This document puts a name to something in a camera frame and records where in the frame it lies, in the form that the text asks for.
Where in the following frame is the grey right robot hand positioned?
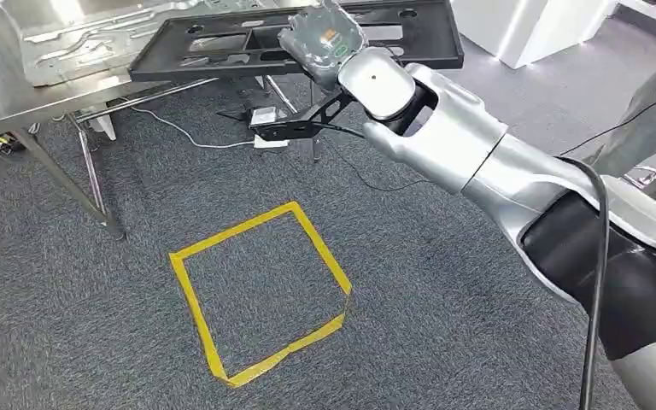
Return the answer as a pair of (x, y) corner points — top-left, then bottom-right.
(278, 0), (369, 95)

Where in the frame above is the black plastic slotted tray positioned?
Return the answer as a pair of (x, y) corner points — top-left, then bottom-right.
(128, 0), (466, 85)

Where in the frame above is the white lit cabinet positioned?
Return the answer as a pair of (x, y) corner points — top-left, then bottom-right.
(451, 0), (618, 71)

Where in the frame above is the pressed sheet metal part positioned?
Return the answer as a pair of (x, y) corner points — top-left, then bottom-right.
(20, 0), (284, 88)

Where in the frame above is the yellow floor tape square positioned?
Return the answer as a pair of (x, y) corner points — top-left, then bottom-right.
(168, 201), (354, 390)

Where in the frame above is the steel bench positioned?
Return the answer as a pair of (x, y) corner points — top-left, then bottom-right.
(0, 0), (329, 240)

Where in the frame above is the person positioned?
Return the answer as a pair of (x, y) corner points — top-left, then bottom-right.
(587, 50), (656, 216)

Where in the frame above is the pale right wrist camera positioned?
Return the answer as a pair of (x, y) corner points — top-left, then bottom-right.
(247, 90), (359, 143)

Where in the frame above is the thin black floor cable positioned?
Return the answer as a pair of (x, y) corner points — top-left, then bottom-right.
(325, 138), (432, 194)

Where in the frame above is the white floor cable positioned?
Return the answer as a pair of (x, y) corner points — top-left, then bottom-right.
(117, 97), (256, 150)

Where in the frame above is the thin black hanging cable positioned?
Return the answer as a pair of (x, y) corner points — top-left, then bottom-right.
(559, 83), (656, 158)

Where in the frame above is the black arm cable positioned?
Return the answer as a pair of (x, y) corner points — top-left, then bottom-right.
(555, 155), (612, 410)

